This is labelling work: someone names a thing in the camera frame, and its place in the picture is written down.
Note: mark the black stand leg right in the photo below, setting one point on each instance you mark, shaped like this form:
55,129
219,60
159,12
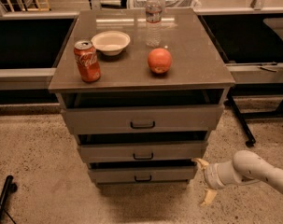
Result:
243,117

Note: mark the red cola can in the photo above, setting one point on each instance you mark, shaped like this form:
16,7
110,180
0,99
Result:
86,59

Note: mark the grey bottom drawer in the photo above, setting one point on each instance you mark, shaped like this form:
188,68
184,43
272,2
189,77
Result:
142,175

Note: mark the grey drawer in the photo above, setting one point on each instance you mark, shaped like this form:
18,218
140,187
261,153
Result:
159,119
142,175
142,151

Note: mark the red apple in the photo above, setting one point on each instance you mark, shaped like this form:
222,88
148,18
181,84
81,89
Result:
159,60

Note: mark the white bowl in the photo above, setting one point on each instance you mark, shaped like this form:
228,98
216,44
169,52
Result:
111,43

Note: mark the grey middle drawer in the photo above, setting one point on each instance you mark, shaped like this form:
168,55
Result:
142,151

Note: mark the black stand leg left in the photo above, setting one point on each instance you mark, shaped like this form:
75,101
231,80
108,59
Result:
8,188

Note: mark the grey top drawer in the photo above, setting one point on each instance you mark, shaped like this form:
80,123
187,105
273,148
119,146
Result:
159,119

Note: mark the black stand leg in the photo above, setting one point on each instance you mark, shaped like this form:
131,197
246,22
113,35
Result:
8,188
243,117

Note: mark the grey drawer cabinet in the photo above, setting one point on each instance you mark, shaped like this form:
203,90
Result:
197,76

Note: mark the clear plastic water bottle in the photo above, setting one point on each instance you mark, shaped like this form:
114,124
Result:
154,11

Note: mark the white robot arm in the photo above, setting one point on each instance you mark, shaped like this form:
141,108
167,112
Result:
244,168

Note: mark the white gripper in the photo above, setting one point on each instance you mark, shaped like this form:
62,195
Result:
210,175

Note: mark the white wire basket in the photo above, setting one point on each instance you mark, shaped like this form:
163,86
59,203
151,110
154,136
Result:
135,4

